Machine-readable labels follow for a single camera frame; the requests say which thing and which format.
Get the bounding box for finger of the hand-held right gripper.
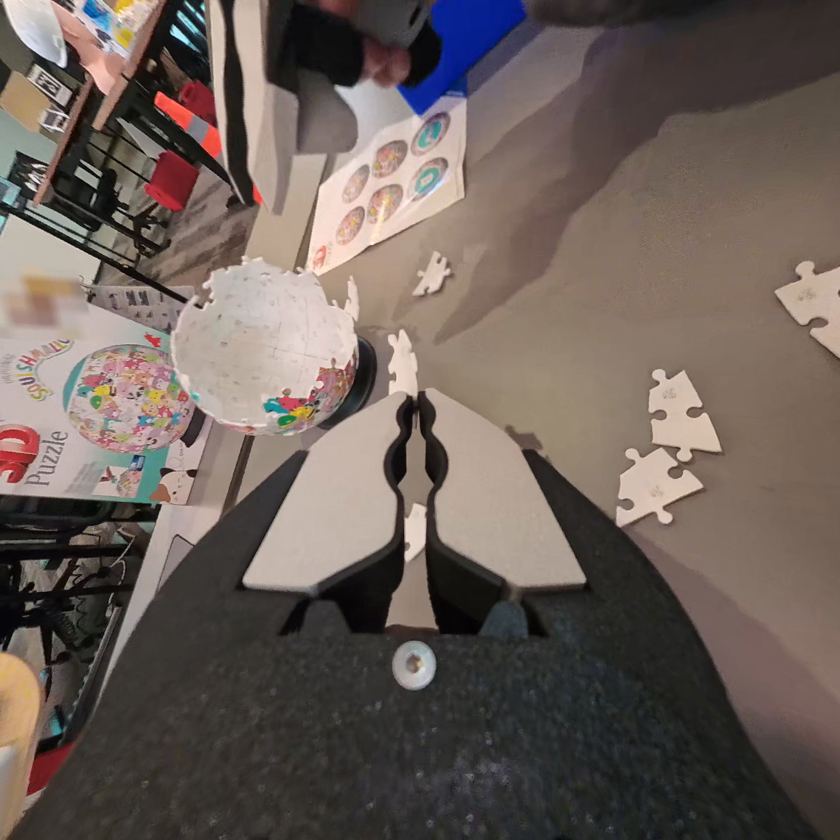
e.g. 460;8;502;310
210;0;303;217
296;73;366;161

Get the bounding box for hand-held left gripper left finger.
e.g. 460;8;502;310
243;390;418;631

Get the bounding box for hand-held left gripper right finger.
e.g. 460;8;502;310
420;389;588;631

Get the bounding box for black ball stand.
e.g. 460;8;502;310
348;335;382;410

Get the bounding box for white puzzle piece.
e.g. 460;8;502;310
616;447;706;529
647;368;724;463
403;503;429;563
775;260;840;359
386;329;421;397
413;252;454;299

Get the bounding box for colourful puzzle ball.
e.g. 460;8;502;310
171;256;359;437

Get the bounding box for puzzle instruction leaflet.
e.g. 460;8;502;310
308;95;468;277

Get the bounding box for teal puzzle box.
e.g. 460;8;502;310
0;283;214;506

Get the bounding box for person's right hand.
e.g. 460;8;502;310
361;37;414;88

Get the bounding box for blue plastic bin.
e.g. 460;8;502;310
398;0;529;116

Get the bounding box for wooden desk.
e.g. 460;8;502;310
33;0;172;204

